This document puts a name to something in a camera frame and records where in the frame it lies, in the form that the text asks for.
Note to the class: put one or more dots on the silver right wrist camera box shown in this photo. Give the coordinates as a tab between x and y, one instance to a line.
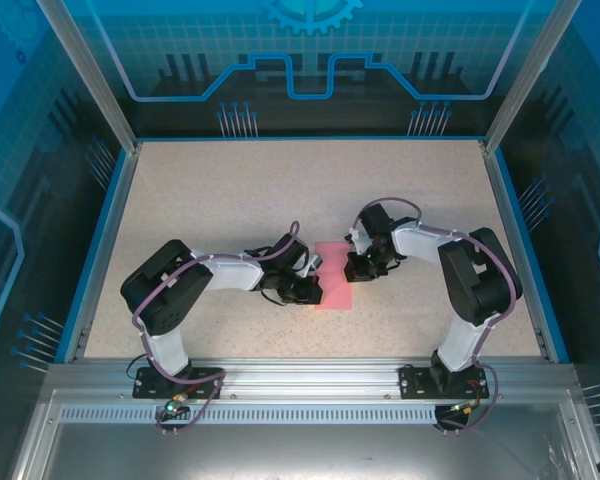
357	242

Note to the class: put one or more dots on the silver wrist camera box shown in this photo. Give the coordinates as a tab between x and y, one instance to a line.
315	265
357	242

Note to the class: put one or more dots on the blue rear frame strip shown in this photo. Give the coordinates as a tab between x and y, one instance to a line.
310	138

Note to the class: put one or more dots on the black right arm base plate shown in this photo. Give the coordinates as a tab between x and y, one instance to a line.
415	382

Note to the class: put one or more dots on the pink square paper sheet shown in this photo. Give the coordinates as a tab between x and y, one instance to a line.
335	295

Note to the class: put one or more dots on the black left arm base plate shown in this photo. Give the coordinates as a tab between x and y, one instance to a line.
205	382

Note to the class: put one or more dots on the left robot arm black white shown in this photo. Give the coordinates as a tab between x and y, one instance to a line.
165	295

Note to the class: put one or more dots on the sheet metal tray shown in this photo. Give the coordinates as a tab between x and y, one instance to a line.
300	450

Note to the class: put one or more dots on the aluminium side rail blue edge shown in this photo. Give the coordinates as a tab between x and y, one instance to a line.
105	250
519	250

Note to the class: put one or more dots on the aluminium frame post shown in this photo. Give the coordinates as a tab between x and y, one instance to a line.
529	75
92	75

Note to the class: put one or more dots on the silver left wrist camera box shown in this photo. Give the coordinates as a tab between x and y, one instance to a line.
315	265

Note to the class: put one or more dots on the aluminium mounting rail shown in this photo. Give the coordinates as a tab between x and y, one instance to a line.
310	380

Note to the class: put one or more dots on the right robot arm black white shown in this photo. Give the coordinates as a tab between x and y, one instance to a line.
470	280

